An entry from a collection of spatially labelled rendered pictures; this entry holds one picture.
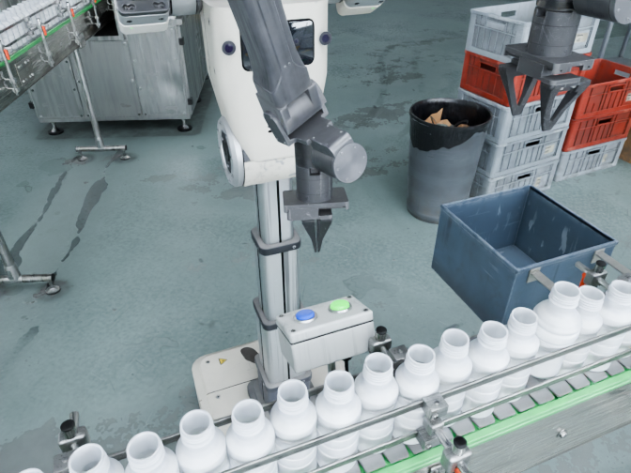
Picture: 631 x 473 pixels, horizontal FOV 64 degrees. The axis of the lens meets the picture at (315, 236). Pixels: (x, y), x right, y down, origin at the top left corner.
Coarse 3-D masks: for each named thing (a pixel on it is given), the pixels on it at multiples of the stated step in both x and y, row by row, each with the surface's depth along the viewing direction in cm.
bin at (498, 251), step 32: (512, 192) 146; (544, 192) 144; (448, 224) 138; (480, 224) 149; (512, 224) 154; (544, 224) 146; (576, 224) 135; (448, 256) 141; (480, 256) 127; (512, 256) 155; (544, 256) 149; (576, 256) 121; (608, 256) 123; (480, 288) 130; (512, 288) 119; (544, 288) 124
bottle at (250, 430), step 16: (240, 416) 61; (256, 416) 62; (240, 432) 59; (256, 432) 59; (272, 432) 62; (240, 448) 60; (256, 448) 60; (272, 448) 62; (240, 464) 61; (272, 464) 63
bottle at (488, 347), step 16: (480, 336) 71; (496, 336) 72; (480, 352) 71; (496, 352) 70; (480, 368) 71; (496, 368) 70; (496, 384) 72; (464, 400) 76; (480, 400) 74; (480, 416) 76
